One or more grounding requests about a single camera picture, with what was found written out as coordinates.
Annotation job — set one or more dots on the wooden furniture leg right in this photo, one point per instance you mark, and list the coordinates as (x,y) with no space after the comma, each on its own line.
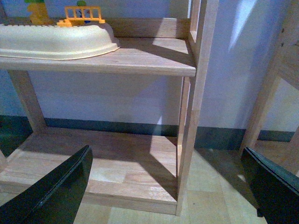
(283,65)

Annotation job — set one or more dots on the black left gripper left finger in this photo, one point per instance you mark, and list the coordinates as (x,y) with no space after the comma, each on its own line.
(54,199)

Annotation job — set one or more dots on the light wooden shelf unit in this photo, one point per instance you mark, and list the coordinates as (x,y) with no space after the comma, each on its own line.
(131,171)

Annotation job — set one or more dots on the orange toy fence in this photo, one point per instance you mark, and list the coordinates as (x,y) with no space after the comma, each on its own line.
(78,15)

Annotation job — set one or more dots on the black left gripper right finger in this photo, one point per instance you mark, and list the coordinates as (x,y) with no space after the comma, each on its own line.
(275,189)

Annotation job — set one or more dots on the cream plastic toy base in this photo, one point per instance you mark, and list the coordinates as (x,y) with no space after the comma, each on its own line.
(57,43)

